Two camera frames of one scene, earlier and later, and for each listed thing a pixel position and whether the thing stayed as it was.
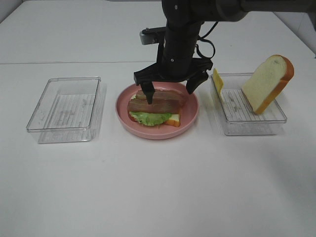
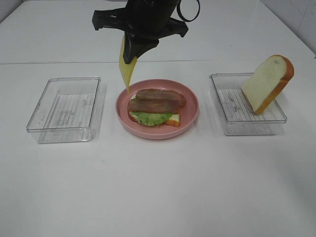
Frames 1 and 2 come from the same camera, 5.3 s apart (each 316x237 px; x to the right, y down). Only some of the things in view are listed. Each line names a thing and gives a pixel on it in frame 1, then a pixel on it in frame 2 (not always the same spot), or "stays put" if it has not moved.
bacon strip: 158,105 stays put
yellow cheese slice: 218,81 to 127,69
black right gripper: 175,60 to 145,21
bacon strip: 165,95 stays put
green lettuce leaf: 151,119 stays put
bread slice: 175,120 stays put
